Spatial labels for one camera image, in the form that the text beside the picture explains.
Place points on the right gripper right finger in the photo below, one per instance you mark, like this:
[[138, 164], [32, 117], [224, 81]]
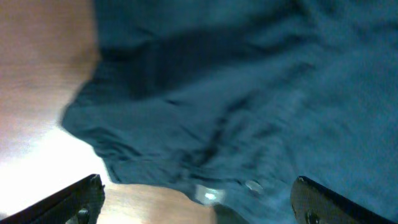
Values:
[[313, 203]]

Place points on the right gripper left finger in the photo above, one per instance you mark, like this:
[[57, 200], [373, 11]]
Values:
[[79, 203]]

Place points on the navy blue shorts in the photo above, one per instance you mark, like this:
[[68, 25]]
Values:
[[230, 101]]

